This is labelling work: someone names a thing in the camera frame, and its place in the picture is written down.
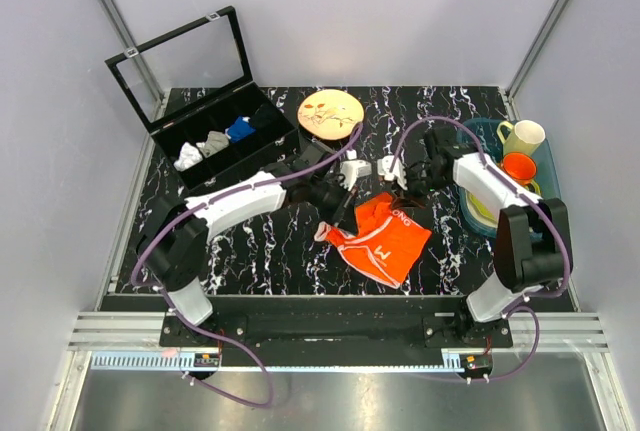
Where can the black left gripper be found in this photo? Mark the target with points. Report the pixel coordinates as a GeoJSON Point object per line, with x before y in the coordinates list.
{"type": "Point", "coordinates": [344, 215]}

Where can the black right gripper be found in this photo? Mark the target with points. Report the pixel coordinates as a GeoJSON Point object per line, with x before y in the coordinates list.
{"type": "Point", "coordinates": [407, 198]}

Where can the orange underwear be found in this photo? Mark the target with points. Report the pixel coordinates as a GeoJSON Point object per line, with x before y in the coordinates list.
{"type": "Point", "coordinates": [386, 246]}

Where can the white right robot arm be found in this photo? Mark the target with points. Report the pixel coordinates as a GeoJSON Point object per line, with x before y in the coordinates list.
{"type": "Point", "coordinates": [532, 254]}

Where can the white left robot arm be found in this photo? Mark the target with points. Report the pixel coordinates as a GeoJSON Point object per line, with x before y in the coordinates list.
{"type": "Point", "coordinates": [174, 241]}

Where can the black rolled underwear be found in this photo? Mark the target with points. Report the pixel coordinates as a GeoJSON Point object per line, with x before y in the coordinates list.
{"type": "Point", "coordinates": [263, 116]}

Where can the blue rolled underwear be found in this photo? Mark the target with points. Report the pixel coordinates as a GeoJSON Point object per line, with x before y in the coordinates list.
{"type": "Point", "coordinates": [240, 129]}

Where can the grey rolled underwear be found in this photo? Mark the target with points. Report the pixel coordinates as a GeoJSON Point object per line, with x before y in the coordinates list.
{"type": "Point", "coordinates": [215, 142]}

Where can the white rolled underwear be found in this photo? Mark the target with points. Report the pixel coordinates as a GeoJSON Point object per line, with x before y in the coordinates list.
{"type": "Point", "coordinates": [189, 156]}

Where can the yellow-green dotted plate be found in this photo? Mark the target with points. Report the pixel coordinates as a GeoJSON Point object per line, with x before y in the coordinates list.
{"type": "Point", "coordinates": [477, 216]}

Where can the blue transparent plastic bin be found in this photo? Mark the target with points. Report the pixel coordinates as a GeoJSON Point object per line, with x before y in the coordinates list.
{"type": "Point", "coordinates": [545, 182]}

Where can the round wooden patterned plate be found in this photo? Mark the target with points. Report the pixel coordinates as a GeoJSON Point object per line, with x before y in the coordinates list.
{"type": "Point", "coordinates": [330, 114]}

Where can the orange mug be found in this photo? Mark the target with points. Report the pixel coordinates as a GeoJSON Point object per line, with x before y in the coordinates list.
{"type": "Point", "coordinates": [520, 167]}

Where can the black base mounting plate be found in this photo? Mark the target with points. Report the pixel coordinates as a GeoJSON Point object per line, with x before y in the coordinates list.
{"type": "Point", "coordinates": [431, 322]}

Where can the black compartment box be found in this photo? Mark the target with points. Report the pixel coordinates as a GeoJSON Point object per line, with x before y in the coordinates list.
{"type": "Point", "coordinates": [204, 73]}

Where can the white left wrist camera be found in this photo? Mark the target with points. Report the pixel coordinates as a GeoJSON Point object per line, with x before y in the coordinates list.
{"type": "Point", "coordinates": [352, 169]}

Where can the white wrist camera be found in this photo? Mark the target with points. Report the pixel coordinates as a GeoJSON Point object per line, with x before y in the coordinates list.
{"type": "Point", "coordinates": [352, 169]}
{"type": "Point", "coordinates": [391, 169]}

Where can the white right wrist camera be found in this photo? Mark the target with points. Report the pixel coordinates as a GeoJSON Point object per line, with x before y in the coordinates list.
{"type": "Point", "coordinates": [391, 169]}

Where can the cream yellow-handled mug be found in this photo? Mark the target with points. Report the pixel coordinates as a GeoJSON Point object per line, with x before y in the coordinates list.
{"type": "Point", "coordinates": [523, 137]}

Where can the right aluminium frame post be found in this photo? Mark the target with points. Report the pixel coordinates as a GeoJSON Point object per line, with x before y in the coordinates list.
{"type": "Point", "coordinates": [549, 24]}

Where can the aluminium frame post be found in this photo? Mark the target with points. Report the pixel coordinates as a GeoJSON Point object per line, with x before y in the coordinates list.
{"type": "Point", "coordinates": [121, 28]}
{"type": "Point", "coordinates": [549, 24]}

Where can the left aluminium frame post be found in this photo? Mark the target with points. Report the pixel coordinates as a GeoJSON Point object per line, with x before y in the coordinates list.
{"type": "Point", "coordinates": [121, 28]}

